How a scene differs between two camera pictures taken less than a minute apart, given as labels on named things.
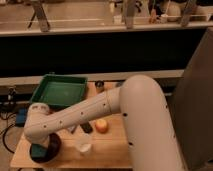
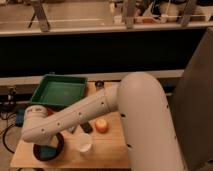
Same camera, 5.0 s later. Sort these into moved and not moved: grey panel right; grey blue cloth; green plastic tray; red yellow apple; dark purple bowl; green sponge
Moved: dark purple bowl; green sponge
Not moved: grey panel right; red yellow apple; green plastic tray; grey blue cloth
